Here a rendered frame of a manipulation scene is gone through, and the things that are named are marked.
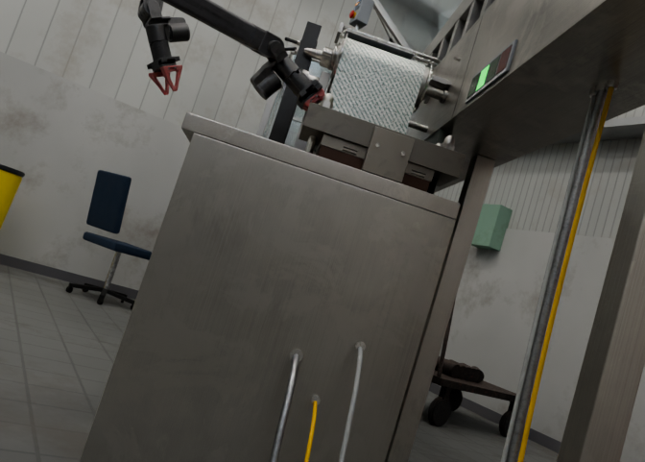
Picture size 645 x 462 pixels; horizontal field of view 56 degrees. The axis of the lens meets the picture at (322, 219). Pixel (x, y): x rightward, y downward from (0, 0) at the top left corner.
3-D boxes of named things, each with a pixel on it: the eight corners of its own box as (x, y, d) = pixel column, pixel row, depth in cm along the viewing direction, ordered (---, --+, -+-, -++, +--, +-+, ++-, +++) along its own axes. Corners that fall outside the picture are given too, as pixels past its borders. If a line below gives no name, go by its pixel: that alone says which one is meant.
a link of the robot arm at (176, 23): (138, 11, 186) (146, -1, 179) (174, 9, 192) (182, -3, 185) (149, 49, 187) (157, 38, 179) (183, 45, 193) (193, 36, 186)
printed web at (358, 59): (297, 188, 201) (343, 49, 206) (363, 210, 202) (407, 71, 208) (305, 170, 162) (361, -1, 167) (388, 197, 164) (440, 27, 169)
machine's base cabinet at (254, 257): (192, 349, 375) (236, 218, 384) (291, 378, 380) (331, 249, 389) (56, 516, 125) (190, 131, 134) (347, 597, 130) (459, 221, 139)
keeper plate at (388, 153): (360, 170, 143) (373, 128, 145) (399, 183, 144) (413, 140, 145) (362, 169, 141) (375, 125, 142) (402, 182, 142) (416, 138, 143)
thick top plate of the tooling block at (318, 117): (298, 138, 159) (305, 117, 159) (440, 186, 162) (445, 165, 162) (302, 125, 143) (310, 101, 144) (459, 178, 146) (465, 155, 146)
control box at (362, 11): (345, 22, 232) (352, -2, 233) (359, 30, 235) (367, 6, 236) (352, 17, 226) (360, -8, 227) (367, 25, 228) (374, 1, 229)
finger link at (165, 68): (177, 93, 190) (170, 62, 188) (188, 88, 184) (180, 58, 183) (157, 95, 185) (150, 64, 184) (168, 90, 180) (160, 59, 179)
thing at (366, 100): (316, 133, 164) (336, 70, 166) (396, 159, 165) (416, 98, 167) (316, 132, 163) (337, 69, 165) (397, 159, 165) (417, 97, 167)
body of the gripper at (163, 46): (166, 69, 191) (160, 46, 190) (181, 61, 183) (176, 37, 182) (147, 71, 187) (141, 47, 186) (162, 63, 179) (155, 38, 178)
